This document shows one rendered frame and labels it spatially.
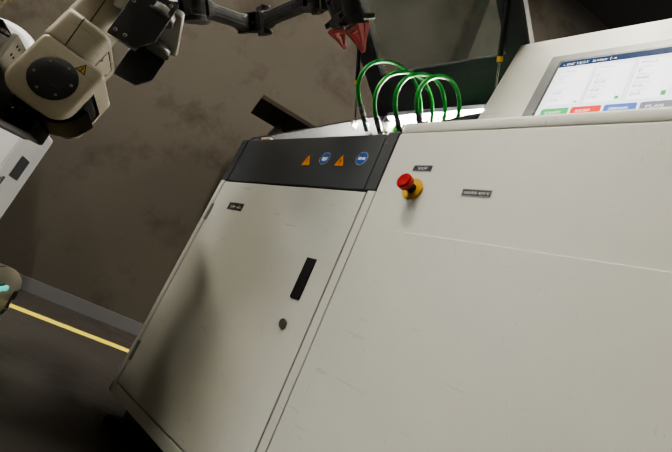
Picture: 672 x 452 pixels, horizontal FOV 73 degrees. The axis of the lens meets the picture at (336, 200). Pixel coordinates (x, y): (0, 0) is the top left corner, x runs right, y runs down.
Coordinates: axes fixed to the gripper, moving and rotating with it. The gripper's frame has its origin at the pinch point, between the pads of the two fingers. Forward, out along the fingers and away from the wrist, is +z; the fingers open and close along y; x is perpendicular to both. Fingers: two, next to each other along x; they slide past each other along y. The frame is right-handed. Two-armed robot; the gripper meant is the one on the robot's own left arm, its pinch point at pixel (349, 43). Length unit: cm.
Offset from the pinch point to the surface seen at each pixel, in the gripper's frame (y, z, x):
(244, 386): 2, 80, 72
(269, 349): -3, 75, 66
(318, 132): 34.6, 19.1, -6.3
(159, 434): 27, 87, 84
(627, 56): -65, 38, -25
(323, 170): -5, 39, 35
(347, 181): -15, 45, 37
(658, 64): -71, 43, -20
